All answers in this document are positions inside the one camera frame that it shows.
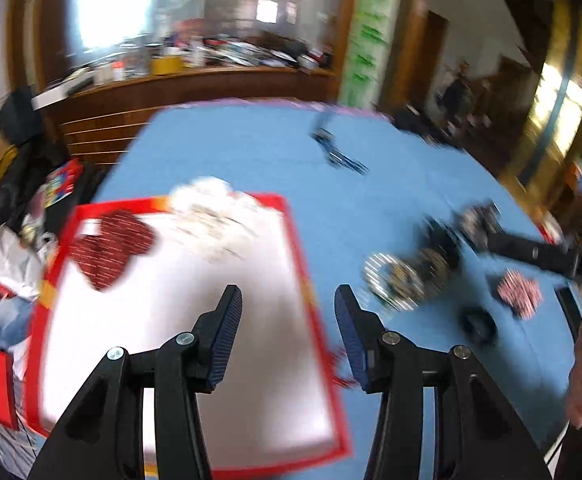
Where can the red checkered scrunchie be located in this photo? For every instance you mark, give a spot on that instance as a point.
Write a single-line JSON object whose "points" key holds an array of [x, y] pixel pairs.
{"points": [[522, 295]]}

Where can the black feather hair clip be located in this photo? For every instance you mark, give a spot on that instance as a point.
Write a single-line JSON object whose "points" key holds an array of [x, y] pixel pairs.
{"points": [[439, 248]]}

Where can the blue striped bolo tie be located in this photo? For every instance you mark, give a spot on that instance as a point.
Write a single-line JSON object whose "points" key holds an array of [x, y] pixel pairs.
{"points": [[325, 139]]}

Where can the red polka dot scrunchie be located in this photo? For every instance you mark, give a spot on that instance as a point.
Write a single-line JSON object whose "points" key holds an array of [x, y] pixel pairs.
{"points": [[103, 258]]}

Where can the red jewelry box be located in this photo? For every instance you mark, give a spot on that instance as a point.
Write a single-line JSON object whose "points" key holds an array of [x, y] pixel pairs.
{"points": [[276, 408]]}

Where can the black bag on table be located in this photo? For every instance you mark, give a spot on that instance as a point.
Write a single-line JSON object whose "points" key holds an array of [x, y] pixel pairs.
{"points": [[412, 119]]}

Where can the wooden counter shelf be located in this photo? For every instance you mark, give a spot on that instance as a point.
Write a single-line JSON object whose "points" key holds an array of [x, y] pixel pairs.
{"points": [[96, 125]]}

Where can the yellow container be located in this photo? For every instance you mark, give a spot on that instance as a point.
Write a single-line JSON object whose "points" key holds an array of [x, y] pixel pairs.
{"points": [[166, 65]]}

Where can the white cherry print scrunchie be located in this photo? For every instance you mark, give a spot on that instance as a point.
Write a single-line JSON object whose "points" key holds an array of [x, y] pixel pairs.
{"points": [[217, 219]]}

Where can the bamboo wall decoration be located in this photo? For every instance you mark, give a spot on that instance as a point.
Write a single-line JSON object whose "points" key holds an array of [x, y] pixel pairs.
{"points": [[369, 47]]}

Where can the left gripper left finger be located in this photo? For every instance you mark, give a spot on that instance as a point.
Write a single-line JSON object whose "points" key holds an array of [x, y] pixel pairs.
{"points": [[99, 436]]}

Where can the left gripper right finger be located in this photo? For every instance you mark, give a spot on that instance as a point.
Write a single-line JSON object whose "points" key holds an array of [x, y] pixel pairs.
{"points": [[478, 434]]}

